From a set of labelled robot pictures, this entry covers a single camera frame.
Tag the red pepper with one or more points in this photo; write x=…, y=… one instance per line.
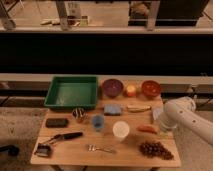
x=144, y=128

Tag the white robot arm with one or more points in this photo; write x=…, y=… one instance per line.
x=182, y=110

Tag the blue plastic cup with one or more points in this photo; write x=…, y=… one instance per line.
x=97, y=122

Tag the white plastic cup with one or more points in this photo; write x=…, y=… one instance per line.
x=121, y=130

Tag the purple bowl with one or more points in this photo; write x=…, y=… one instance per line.
x=112, y=87

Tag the blue sponge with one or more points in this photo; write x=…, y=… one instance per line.
x=113, y=110

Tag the apple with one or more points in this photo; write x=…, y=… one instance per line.
x=131, y=91

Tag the green plastic tray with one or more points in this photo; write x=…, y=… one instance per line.
x=72, y=92

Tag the banana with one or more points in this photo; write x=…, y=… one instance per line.
x=138, y=108

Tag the orange bowl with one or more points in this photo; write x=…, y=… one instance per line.
x=151, y=89

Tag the grey blue cloth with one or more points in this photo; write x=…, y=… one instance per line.
x=156, y=112

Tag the metal fork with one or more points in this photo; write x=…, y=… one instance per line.
x=95, y=148

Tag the black rectangular block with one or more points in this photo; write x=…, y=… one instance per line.
x=56, y=123

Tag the bunch of dark grapes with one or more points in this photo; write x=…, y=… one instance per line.
x=155, y=149

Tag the small black metal clip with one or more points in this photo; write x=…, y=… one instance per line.
x=43, y=150

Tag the black object on floor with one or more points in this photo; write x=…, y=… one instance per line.
x=11, y=149

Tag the black handled knife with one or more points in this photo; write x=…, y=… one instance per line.
x=66, y=136

